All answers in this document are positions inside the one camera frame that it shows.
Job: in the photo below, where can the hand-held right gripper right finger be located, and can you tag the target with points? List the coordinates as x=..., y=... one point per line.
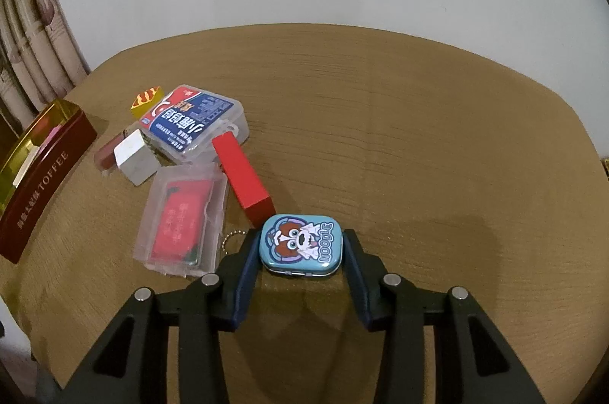
x=359, y=289

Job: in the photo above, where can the clear box blue red label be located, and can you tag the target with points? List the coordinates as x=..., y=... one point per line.
x=197, y=121

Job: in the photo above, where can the long red wooden block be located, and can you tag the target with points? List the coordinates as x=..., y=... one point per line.
x=243, y=175

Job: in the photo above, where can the clear case with red card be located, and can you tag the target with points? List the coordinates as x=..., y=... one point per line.
x=183, y=218

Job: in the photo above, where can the blue cartoon dog tin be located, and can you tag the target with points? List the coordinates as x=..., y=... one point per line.
x=300, y=244

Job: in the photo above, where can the white block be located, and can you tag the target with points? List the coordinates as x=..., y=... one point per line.
x=135, y=156

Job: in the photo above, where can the patterned beige curtain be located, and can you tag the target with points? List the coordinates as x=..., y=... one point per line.
x=33, y=32

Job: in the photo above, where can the yellow red striped block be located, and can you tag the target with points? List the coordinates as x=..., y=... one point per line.
x=145, y=99

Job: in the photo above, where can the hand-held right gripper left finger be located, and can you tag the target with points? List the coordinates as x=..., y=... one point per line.
x=245, y=285

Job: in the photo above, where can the mauve lip gloss tube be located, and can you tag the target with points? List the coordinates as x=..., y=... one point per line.
x=107, y=151

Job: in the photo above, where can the red and gold tin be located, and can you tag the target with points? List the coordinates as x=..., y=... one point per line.
x=40, y=190

